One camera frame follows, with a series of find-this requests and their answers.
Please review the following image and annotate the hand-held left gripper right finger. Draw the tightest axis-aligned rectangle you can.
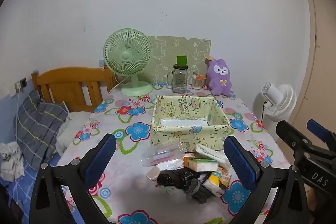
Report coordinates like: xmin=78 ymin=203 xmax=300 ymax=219
xmin=223 ymin=135 xmax=307 ymax=224

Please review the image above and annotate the grey glove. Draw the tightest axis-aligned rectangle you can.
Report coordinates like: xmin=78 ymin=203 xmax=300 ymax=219
xmin=184 ymin=178 xmax=210 ymax=204

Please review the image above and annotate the grey plaid pillow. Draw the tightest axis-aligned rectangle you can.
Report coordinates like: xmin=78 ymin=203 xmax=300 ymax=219
xmin=13 ymin=90 xmax=69 ymax=170

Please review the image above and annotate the blue checked bed sheet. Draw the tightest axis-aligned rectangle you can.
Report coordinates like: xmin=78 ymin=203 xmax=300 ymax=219
xmin=0 ymin=153 xmax=79 ymax=224

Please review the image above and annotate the cotton swab jar orange lid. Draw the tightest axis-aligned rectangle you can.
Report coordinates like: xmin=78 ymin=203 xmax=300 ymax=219
xmin=192 ymin=73 xmax=206 ymax=89

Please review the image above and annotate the wooden bed headboard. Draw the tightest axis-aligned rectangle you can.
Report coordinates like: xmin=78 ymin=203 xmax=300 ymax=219
xmin=31 ymin=67 xmax=118 ymax=113

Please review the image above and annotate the floral tablecloth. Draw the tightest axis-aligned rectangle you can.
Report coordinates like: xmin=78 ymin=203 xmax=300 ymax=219
xmin=56 ymin=81 xmax=292 ymax=224

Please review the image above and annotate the purple plush bunny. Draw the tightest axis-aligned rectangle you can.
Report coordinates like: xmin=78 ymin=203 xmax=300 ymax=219
xmin=206 ymin=57 xmax=234 ymax=97

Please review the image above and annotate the flat white pack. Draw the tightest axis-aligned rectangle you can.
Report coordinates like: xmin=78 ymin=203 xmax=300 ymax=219
xmin=160 ymin=118 xmax=209 ymax=127

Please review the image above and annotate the white bedding cloth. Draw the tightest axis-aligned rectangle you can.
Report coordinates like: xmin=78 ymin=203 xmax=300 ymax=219
xmin=56 ymin=111 xmax=91 ymax=156

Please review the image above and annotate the black plastic bag roll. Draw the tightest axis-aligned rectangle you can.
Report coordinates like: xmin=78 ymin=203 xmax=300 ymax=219
xmin=156 ymin=168 xmax=210 ymax=189

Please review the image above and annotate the white standing fan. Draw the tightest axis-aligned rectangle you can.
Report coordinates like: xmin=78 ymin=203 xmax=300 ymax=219
xmin=254 ymin=82 xmax=297 ymax=132

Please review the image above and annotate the clear plastic bag pink insert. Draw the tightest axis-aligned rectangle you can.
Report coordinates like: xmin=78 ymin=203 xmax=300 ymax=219
xmin=141 ymin=144 xmax=185 ymax=168

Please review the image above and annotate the yellow snack packet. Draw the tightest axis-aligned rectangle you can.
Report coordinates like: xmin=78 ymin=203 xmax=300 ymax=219
xmin=204 ymin=165 xmax=233 ymax=197

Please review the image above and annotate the yellow fabric storage box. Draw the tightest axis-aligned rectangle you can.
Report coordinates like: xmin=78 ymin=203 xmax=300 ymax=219
xmin=150 ymin=95 xmax=231 ymax=152

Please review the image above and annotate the green orange tissue pack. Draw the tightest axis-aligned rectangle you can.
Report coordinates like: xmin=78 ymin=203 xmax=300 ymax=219
xmin=183 ymin=156 xmax=219 ymax=172

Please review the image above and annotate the green desk fan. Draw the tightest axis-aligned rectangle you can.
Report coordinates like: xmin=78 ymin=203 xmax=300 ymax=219
xmin=103 ymin=28 xmax=153 ymax=97

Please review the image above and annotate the glass jar with green lid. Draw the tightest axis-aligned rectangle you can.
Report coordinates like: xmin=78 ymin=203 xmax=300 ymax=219
xmin=168 ymin=55 xmax=189 ymax=94

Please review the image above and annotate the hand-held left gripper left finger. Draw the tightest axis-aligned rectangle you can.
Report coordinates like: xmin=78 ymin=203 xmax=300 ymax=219
xmin=29 ymin=133 xmax=116 ymax=224

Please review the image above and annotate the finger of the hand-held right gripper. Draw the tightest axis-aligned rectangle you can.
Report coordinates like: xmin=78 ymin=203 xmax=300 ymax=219
xmin=276 ymin=120 xmax=319 ymax=161
xmin=307 ymin=119 xmax=336 ymax=159

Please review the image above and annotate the beige door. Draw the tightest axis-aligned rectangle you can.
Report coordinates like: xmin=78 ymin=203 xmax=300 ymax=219
xmin=291 ymin=0 xmax=336 ymax=135

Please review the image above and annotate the green patterned board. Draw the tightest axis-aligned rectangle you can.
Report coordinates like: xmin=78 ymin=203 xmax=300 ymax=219
xmin=147 ymin=35 xmax=212 ymax=84

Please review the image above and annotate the crumpled white grey cloth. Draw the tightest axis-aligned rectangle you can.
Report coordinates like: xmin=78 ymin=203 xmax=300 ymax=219
xmin=0 ymin=142 xmax=25 ymax=182

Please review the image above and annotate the wall socket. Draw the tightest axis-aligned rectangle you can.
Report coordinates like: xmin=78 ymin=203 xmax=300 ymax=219
xmin=14 ymin=77 xmax=27 ymax=90

